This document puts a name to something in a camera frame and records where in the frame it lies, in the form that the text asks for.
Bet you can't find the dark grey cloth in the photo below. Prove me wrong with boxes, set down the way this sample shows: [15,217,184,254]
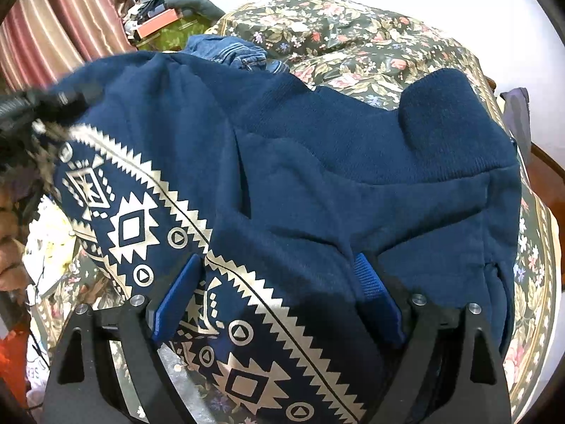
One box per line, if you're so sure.
[499,87,533,153]

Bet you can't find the orange red box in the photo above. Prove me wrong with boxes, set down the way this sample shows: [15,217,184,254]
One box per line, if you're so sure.
[133,9,184,41]

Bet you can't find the green patterned cloth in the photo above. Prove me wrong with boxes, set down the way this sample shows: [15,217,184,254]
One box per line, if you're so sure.
[137,13,221,52]

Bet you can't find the red cloth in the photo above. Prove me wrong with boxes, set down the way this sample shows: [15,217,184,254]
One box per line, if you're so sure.
[0,329,31,409]

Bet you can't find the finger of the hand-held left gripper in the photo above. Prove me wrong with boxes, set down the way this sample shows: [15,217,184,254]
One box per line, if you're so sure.
[31,83,103,121]

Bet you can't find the navy patterned hoodie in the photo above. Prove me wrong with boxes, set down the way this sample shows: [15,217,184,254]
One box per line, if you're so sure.
[37,51,524,424]

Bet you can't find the white printed cloth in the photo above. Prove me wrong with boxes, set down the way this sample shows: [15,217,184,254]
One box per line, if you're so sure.
[25,329,60,409]

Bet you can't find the grey plush cushion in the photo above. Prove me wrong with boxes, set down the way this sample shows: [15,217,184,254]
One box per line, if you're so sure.
[165,0,227,20]

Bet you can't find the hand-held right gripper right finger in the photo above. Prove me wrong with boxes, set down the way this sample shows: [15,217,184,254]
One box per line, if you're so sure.
[354,253,513,424]

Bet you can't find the floral bedspread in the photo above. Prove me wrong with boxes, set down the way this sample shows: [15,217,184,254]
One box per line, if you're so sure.
[26,0,562,424]

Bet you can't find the wooden bed frame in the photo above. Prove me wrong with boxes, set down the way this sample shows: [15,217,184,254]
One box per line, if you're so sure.
[527,141,565,197]

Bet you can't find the striped curtain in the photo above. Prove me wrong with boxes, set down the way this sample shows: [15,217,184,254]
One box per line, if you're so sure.
[0,0,134,94]

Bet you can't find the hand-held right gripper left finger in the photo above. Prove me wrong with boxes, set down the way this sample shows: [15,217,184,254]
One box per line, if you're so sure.
[42,254,204,424]

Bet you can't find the person's left hand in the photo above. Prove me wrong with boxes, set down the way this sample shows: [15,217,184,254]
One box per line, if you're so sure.
[0,192,32,293]

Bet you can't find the blue denim jeans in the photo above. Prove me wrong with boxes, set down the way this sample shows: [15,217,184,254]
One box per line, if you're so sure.
[181,34,292,76]

